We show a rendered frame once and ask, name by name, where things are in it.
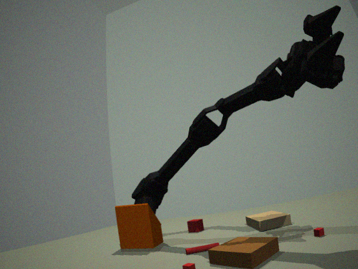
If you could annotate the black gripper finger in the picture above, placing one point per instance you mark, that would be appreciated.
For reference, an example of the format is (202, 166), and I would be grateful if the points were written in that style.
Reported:
(322, 55)
(324, 20)

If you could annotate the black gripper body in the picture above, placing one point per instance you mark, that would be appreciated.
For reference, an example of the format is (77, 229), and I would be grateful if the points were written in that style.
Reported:
(299, 64)

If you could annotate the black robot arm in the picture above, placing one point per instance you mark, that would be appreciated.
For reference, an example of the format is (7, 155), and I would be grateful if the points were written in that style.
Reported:
(268, 86)

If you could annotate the long red bar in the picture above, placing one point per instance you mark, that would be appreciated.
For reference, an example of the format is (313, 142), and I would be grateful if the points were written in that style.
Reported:
(200, 248)

